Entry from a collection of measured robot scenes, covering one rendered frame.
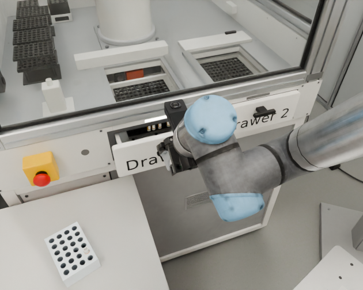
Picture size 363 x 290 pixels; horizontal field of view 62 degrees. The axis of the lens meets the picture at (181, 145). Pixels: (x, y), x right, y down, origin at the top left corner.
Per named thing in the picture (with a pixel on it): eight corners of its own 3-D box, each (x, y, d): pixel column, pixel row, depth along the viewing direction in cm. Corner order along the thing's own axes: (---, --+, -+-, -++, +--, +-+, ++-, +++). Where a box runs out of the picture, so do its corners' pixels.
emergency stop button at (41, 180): (52, 186, 78) (48, 175, 75) (36, 190, 77) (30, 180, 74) (52, 177, 80) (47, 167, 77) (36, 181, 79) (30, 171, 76)
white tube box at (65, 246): (101, 266, 73) (98, 259, 70) (67, 287, 69) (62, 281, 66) (80, 229, 80) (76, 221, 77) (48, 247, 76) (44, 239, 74)
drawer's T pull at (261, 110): (275, 113, 93) (276, 110, 92) (254, 118, 91) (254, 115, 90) (269, 107, 95) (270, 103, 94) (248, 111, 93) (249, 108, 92)
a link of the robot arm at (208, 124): (203, 153, 43) (181, 99, 44) (187, 165, 53) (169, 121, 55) (250, 134, 45) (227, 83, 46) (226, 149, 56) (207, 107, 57)
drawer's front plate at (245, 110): (292, 119, 103) (301, 92, 96) (214, 139, 96) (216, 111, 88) (289, 116, 104) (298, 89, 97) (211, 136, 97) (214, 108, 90)
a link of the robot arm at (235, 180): (294, 195, 47) (264, 130, 48) (234, 225, 43) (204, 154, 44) (267, 199, 54) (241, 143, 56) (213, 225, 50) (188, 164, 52)
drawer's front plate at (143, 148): (214, 152, 92) (216, 125, 84) (118, 178, 85) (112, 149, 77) (211, 149, 93) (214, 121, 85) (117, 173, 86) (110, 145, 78)
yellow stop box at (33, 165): (60, 182, 81) (52, 163, 76) (31, 189, 79) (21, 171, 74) (59, 168, 84) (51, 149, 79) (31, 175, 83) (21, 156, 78)
